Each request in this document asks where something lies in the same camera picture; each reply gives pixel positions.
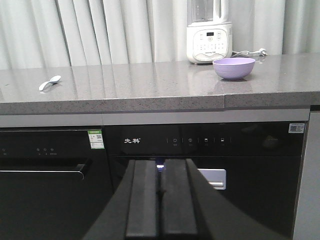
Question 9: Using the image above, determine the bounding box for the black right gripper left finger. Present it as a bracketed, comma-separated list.
[83, 160, 159, 240]

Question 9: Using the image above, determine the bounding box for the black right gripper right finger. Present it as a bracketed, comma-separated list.
[160, 158, 285, 240]

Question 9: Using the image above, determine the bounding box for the purple plastic bowl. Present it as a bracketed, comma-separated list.
[212, 57, 256, 80]

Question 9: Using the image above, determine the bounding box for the light blue plastic spoon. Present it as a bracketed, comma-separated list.
[38, 75, 61, 91]

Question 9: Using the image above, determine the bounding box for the black built-in dishwasher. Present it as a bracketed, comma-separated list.
[0, 126, 114, 240]

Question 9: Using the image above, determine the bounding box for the black built-in oven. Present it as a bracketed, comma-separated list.
[103, 121, 305, 240]

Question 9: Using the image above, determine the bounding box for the white blender with clear jar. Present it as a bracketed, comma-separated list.
[186, 0, 233, 64]

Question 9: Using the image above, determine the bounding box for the grey pleated curtain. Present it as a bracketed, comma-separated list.
[0, 0, 320, 70]

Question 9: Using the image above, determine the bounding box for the white blender power cable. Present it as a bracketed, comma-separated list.
[231, 48, 268, 59]

